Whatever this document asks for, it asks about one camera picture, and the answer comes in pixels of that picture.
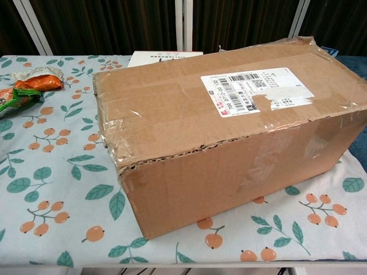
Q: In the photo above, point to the white crumpled snack packet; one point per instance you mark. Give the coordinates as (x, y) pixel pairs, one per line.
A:
(43, 71)

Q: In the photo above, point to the brown cardboard shipping box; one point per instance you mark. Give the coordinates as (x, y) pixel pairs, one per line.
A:
(200, 172)

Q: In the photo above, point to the floral print tablecloth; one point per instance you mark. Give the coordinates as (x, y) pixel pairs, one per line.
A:
(57, 172)

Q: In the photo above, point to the white paper booklet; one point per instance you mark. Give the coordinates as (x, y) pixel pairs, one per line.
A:
(149, 59)

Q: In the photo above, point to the green snack packet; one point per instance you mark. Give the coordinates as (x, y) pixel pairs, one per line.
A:
(14, 100)

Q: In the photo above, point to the long blue printed box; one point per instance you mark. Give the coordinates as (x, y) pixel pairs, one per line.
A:
(331, 51)

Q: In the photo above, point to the white frame post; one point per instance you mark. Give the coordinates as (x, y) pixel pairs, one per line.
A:
(31, 25)
(183, 25)
(297, 17)

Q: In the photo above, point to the dark pleated curtain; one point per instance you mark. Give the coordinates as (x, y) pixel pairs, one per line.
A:
(100, 25)

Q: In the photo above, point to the orange snack packet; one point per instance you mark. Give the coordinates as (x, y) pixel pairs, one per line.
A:
(40, 83)

